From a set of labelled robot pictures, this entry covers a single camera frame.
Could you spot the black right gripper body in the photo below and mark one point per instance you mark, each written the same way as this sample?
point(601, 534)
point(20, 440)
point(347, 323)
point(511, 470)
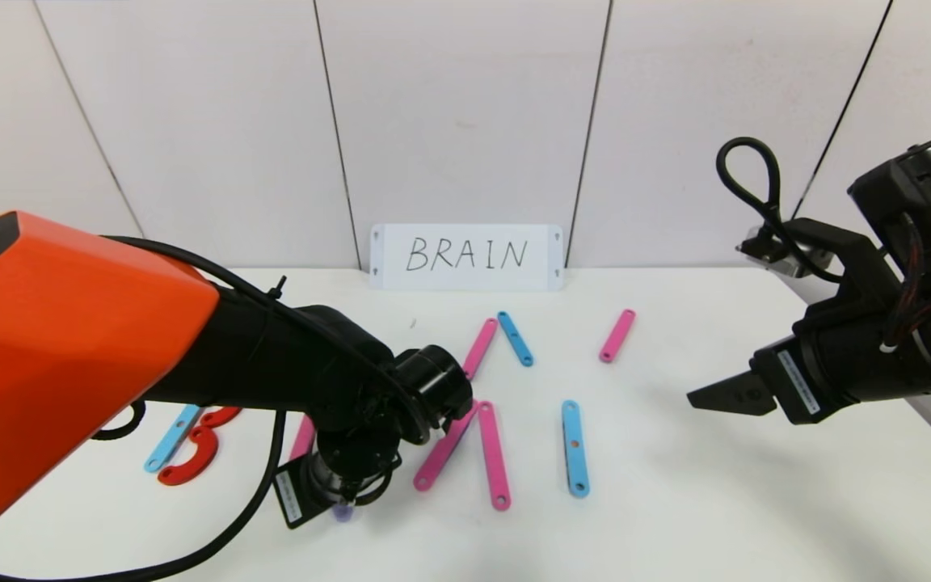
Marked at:
point(793, 386)

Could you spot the short pink plastic bar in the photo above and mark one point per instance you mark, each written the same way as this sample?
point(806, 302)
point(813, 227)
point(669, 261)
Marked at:
point(617, 336)

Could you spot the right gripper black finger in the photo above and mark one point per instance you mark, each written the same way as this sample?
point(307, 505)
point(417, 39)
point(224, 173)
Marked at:
point(730, 398)

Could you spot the long blue bar orange dot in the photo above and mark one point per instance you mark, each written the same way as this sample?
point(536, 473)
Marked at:
point(575, 465)

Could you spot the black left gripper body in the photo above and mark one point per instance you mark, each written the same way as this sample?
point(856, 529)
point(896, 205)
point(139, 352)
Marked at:
point(291, 496)

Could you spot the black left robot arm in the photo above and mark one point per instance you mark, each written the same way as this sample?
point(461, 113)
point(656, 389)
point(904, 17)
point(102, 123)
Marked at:
point(69, 347)

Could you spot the short purple plastic bar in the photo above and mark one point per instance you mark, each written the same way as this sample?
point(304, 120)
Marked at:
point(344, 512)

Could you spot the long blue plastic bar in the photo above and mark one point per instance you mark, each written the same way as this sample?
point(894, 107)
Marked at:
point(169, 440)

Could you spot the short blue plastic bar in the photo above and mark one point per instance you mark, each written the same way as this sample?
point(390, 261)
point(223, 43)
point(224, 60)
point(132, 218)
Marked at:
point(516, 339)

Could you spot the large red curved piece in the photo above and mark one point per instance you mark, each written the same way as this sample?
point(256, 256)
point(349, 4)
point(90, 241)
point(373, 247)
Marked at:
point(200, 462)
point(219, 417)

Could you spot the white BRAIN word card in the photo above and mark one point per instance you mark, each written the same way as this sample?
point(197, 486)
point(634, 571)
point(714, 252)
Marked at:
point(465, 279)

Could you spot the long pink plastic bar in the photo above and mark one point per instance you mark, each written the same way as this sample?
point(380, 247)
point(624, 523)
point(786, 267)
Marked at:
point(302, 440)
point(437, 461)
point(494, 457)
point(482, 343)

